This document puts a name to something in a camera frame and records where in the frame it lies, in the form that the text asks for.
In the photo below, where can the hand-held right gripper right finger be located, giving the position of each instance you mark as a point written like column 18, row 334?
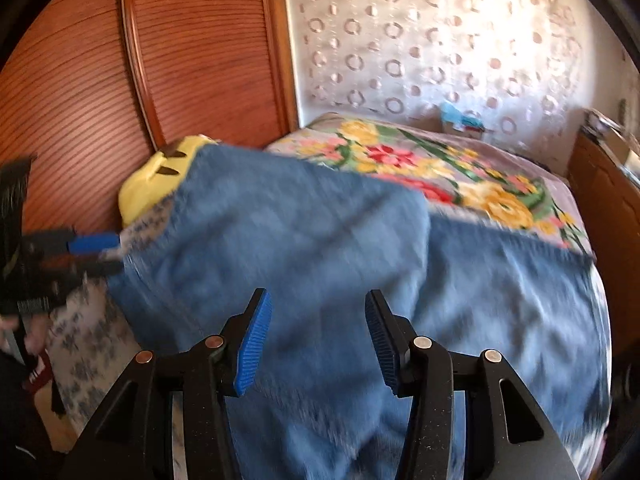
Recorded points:
column 382, row 345

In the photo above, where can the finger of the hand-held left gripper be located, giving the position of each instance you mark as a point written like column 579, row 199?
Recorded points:
column 92, row 243
column 95, row 264

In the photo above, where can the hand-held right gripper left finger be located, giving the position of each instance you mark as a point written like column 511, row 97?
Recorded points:
column 255, row 345

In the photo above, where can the light blue denim pants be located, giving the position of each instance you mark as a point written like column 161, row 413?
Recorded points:
column 300, row 240

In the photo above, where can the person's left hand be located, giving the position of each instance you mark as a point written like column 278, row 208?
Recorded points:
column 36, row 335

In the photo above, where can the yellow plush toy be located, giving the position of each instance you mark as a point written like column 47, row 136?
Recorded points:
column 150, row 185

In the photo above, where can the blue floral bed sheet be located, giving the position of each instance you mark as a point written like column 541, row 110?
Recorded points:
column 90, row 350

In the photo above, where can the floral bed blanket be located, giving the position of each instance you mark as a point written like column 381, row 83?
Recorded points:
column 400, row 160

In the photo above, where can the wooden slatted wardrobe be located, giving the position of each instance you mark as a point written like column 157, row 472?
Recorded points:
column 190, row 60

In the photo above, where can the blue tissue box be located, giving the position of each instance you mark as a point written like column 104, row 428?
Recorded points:
column 460, row 120

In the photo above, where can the wooden counter cabinet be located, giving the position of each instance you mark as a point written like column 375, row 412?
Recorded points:
column 610, row 220

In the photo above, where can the circle patterned curtain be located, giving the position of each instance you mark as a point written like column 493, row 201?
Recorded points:
column 430, row 40

